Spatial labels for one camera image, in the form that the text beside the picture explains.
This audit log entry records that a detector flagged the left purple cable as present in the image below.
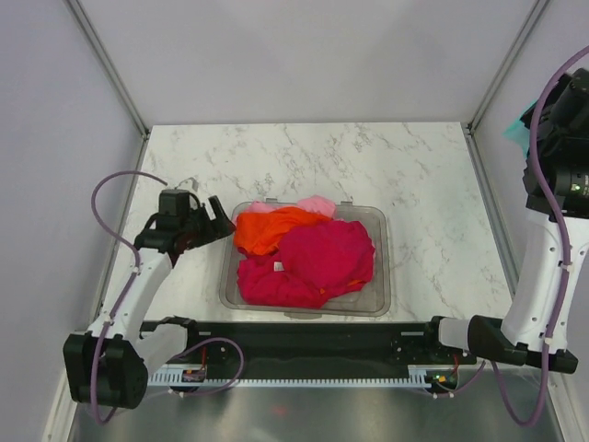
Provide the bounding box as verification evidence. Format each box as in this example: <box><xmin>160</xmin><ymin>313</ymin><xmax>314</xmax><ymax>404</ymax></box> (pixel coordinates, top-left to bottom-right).
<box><xmin>87</xmin><ymin>170</ymin><xmax>245</xmax><ymax>425</ymax></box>

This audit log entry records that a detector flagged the white slotted cable duct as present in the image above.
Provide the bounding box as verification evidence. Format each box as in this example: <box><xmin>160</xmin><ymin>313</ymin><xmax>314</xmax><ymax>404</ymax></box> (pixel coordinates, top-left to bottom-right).
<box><xmin>147</xmin><ymin>366</ymin><xmax>432</xmax><ymax>389</ymax></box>

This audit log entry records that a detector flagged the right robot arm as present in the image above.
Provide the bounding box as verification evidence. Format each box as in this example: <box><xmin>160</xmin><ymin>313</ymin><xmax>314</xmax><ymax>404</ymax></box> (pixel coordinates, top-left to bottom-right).
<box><xmin>421</xmin><ymin>68</ymin><xmax>588</xmax><ymax>374</ymax></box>

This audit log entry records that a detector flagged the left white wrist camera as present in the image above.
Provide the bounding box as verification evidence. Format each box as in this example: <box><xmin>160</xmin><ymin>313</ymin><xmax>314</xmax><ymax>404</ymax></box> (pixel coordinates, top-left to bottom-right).
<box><xmin>175</xmin><ymin>177</ymin><xmax>199</xmax><ymax>193</ymax></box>

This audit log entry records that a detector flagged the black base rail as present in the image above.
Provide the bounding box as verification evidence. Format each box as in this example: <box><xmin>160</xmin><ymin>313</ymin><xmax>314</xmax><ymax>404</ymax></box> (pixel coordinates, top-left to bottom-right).
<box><xmin>168</xmin><ymin>320</ymin><xmax>482</xmax><ymax>379</ymax></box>

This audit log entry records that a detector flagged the right aluminium frame post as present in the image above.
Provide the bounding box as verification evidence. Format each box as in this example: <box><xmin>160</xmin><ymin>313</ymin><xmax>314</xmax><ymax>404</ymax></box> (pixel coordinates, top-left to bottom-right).
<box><xmin>463</xmin><ymin>0</ymin><xmax>551</xmax><ymax>137</ymax></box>

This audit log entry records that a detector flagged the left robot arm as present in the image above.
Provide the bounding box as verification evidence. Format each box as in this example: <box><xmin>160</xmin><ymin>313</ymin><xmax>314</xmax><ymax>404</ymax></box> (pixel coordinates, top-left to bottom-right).
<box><xmin>63</xmin><ymin>190</ymin><xmax>236</xmax><ymax>409</ymax></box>

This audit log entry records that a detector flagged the light pink t shirt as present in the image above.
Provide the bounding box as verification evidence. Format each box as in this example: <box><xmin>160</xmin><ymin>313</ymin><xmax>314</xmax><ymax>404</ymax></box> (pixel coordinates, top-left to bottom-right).
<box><xmin>234</xmin><ymin>195</ymin><xmax>336</xmax><ymax>227</ymax></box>

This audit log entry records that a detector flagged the aluminium frame post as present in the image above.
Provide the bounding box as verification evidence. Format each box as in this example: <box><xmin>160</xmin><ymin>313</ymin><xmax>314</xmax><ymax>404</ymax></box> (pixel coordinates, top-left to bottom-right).
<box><xmin>463</xmin><ymin>0</ymin><xmax>551</xmax><ymax>137</ymax></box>
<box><xmin>64</xmin><ymin>0</ymin><xmax>150</xmax><ymax>140</ymax></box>

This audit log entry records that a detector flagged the left aluminium frame post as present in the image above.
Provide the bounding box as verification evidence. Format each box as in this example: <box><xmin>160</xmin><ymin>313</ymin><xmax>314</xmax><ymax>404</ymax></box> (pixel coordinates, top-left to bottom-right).
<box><xmin>64</xmin><ymin>0</ymin><xmax>150</xmax><ymax>140</ymax></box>

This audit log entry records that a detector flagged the magenta t shirt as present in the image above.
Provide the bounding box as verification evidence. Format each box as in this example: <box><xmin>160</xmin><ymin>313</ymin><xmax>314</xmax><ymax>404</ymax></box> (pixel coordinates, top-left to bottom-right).
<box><xmin>237</xmin><ymin>220</ymin><xmax>375</xmax><ymax>308</ymax></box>

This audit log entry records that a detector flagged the orange t shirt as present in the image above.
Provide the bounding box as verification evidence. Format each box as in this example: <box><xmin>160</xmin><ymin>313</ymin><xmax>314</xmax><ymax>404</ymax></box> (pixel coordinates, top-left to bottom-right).
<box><xmin>233</xmin><ymin>207</ymin><xmax>332</xmax><ymax>256</ymax></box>

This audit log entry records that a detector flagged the teal t shirt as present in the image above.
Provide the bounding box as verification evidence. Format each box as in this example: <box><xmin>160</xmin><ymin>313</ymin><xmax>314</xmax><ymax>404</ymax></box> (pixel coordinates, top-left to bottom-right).
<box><xmin>502</xmin><ymin>108</ymin><xmax>533</xmax><ymax>159</ymax></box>

